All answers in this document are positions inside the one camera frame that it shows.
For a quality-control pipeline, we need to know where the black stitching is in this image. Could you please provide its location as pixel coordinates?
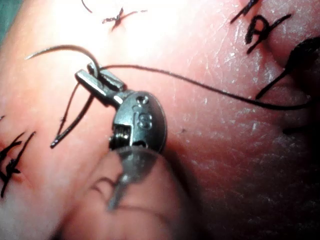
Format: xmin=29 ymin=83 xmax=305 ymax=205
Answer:
xmin=0 ymin=114 xmax=37 ymax=199
xmin=80 ymin=0 xmax=149 ymax=33
xmin=49 ymin=82 xmax=95 ymax=150
xmin=229 ymin=0 xmax=293 ymax=55

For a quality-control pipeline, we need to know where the curved steel needle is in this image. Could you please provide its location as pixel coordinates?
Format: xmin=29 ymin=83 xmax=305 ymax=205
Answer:
xmin=24 ymin=44 xmax=101 ymax=76

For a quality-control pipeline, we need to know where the black thread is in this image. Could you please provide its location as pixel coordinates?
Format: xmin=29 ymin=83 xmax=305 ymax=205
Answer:
xmin=99 ymin=64 xmax=316 ymax=112

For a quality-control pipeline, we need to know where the left arm needle driver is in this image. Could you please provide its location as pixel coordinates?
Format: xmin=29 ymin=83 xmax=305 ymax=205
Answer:
xmin=108 ymin=90 xmax=168 ymax=154

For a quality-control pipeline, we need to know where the blue-green cloth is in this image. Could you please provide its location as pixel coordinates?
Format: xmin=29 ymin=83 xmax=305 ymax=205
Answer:
xmin=0 ymin=0 xmax=24 ymax=46

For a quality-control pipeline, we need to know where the left arm needle driver jaw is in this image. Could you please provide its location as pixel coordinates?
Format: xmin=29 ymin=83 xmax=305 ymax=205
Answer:
xmin=74 ymin=69 xmax=124 ymax=107
xmin=86 ymin=62 xmax=128 ymax=94

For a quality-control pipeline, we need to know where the tissue pad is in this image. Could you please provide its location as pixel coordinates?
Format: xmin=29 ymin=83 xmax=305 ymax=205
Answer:
xmin=0 ymin=0 xmax=320 ymax=240

